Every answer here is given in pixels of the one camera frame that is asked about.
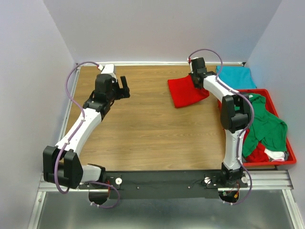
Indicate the green t-shirt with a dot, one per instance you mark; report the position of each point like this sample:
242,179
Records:
266,128

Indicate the red t-shirt in bin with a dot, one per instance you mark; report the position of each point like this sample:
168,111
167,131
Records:
258,155

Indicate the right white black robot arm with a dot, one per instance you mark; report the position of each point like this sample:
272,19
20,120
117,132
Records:
236,117

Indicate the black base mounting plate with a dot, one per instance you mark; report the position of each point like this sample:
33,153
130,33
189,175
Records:
120,185

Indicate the aluminium rail frame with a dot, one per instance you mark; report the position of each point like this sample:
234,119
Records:
147,132

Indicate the white t-shirt in bin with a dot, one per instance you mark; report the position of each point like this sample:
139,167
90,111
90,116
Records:
278,156

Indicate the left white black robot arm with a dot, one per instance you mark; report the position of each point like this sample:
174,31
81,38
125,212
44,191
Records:
61,163

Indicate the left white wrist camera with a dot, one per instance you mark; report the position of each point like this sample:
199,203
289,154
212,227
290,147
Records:
107,69

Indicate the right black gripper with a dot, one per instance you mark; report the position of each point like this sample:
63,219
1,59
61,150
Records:
192,73

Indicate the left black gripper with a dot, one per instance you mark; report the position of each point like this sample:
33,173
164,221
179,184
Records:
124,92

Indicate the red t-shirt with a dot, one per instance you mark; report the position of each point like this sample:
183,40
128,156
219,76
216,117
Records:
258,155
184,93

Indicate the folded blue t-shirt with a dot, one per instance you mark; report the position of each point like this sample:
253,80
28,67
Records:
236,77

